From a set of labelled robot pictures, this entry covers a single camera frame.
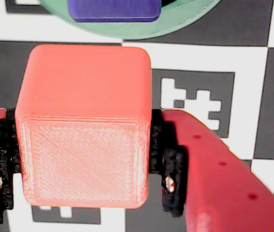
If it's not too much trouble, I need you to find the green plastic ring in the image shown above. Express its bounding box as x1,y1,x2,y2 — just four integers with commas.
40,0,222,41

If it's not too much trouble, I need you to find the black white marker board mat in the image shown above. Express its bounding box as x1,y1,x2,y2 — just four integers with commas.
0,0,274,232

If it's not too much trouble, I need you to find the blue cube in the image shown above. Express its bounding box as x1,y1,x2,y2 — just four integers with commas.
68,0,162,23

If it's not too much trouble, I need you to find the orange cube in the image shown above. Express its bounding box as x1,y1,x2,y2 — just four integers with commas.
14,43,153,210

